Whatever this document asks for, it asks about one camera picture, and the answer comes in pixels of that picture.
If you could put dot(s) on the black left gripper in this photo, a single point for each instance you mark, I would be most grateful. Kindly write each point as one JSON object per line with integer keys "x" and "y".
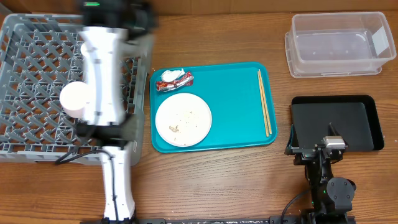
{"x": 153, "y": 24}

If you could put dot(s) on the grey ceramic bowl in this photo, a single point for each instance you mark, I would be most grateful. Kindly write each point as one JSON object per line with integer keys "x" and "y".
{"x": 141, "y": 46}

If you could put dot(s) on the black rectangular tray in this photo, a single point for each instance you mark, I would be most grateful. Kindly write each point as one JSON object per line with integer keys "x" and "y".
{"x": 353, "y": 116}

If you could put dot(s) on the pink cup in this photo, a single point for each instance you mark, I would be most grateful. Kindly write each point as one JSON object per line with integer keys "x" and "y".
{"x": 74, "y": 97}

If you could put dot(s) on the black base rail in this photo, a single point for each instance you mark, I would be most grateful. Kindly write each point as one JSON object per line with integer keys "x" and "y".
{"x": 270, "y": 220}

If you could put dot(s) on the white tissue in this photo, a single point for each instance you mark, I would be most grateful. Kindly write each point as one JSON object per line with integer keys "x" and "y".
{"x": 171, "y": 75}

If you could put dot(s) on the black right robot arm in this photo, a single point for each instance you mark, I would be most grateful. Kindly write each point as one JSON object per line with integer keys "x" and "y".
{"x": 331, "y": 196}

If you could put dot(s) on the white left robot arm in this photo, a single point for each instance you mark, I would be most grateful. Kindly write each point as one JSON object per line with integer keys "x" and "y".
{"x": 112, "y": 31}

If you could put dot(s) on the grey plastic dishwasher rack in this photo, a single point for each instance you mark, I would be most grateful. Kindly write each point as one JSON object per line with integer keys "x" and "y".
{"x": 40, "y": 54}

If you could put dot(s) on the teal plastic serving tray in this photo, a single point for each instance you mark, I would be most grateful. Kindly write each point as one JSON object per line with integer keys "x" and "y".
{"x": 231, "y": 90}

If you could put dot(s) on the wooden chopstick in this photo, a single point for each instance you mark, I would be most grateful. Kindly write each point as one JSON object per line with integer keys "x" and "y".
{"x": 263, "y": 102}
{"x": 269, "y": 125}

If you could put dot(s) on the red snack wrapper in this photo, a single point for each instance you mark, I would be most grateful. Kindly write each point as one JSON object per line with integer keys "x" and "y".
{"x": 185, "y": 80}

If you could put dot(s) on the white cup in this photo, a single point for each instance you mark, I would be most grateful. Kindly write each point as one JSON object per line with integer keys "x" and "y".
{"x": 84, "y": 50}

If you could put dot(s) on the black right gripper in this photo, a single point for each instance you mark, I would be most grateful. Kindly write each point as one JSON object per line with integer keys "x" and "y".
{"x": 313, "y": 150}

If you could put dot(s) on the white round plate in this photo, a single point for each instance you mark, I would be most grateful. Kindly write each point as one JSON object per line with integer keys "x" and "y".
{"x": 183, "y": 120}

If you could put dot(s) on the clear plastic storage bin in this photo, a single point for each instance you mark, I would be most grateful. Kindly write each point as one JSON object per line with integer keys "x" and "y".
{"x": 338, "y": 44}

